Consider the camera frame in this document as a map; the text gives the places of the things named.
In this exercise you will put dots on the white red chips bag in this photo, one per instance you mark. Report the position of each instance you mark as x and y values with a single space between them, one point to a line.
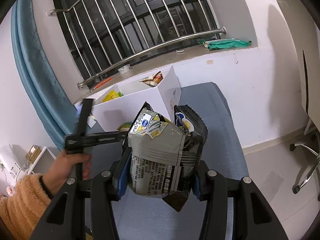
153 80

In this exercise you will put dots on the person's left hand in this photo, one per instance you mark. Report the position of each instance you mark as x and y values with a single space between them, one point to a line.
61 169

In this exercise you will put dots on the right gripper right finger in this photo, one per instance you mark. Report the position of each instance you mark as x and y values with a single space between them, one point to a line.
253 217

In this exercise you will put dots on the green garlic flavour snack bag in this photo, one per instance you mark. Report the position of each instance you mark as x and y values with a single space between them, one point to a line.
125 127

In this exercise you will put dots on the white storage box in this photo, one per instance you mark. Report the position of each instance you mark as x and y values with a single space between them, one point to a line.
162 98

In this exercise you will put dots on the green wet wipes pack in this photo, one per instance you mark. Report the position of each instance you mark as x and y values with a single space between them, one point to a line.
230 43

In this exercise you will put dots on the blue curtain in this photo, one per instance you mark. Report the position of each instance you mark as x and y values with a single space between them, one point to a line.
53 107

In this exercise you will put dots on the white shelf unit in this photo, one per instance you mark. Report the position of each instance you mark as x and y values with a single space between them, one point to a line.
37 160

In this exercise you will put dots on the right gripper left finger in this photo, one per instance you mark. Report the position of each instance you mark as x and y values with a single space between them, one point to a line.
64 218

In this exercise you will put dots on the orange fuzzy sleeve forearm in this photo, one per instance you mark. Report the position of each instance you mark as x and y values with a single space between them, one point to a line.
21 212

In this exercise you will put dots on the orange beaded tool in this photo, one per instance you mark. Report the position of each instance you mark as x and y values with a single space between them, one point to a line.
101 83

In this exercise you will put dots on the steel window guard rail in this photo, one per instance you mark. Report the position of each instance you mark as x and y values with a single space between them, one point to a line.
104 35

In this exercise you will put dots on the black yellow chips bag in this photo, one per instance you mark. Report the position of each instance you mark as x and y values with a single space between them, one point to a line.
165 154

